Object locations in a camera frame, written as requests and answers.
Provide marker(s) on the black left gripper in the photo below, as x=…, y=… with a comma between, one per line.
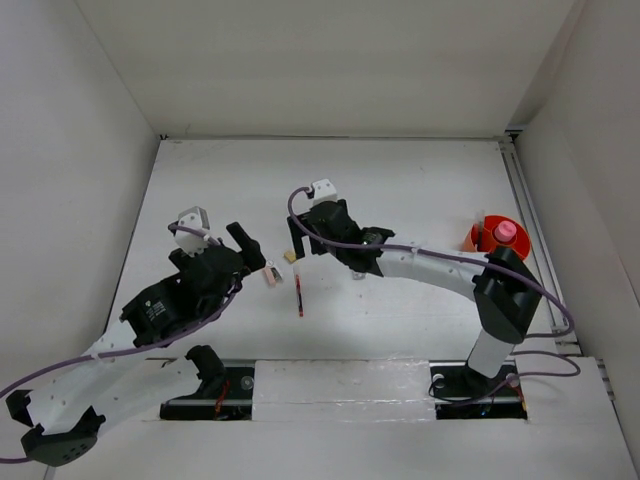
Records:
x=249, y=246

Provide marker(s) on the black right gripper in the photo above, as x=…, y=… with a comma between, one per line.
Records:
x=298, y=233

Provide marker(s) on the dark red pen refill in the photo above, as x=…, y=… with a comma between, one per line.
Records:
x=299, y=298

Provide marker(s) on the red ink pen refill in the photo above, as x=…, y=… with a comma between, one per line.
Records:
x=480, y=217

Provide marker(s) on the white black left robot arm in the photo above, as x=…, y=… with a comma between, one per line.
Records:
x=69, y=405

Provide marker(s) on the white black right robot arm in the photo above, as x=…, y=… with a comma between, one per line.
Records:
x=503, y=289

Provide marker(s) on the orange round stationery container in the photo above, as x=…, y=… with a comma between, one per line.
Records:
x=500, y=231

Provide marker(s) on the pink eraser block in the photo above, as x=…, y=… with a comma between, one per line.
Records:
x=272, y=276

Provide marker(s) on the yellow eraser cube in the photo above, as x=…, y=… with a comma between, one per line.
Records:
x=290, y=256

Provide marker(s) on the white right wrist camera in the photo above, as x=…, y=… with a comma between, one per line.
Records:
x=322, y=191

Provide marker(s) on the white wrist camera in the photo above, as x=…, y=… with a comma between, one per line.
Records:
x=190, y=231
x=322, y=191

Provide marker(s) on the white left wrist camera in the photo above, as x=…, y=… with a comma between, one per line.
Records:
x=190, y=231

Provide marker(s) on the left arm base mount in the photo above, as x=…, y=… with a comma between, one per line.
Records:
x=225, y=392

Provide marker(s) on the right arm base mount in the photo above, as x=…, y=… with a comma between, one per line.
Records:
x=463, y=394

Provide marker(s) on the aluminium frame rail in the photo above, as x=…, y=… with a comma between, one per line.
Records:
x=540, y=256

